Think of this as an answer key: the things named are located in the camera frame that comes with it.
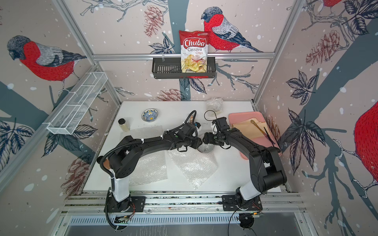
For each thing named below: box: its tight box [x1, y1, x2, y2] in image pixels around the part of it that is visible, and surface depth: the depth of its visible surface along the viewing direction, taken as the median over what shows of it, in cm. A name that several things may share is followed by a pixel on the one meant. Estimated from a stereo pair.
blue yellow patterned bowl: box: [141, 108, 159, 123], surface depth 112 cm
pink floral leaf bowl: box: [196, 142, 215, 153], surface depth 93 cm
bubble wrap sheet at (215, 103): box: [206, 97, 224, 113], surface depth 112 cm
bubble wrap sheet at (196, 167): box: [167, 148, 219, 191], surface depth 87 cm
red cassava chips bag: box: [178, 29, 210, 73], surface depth 87 cm
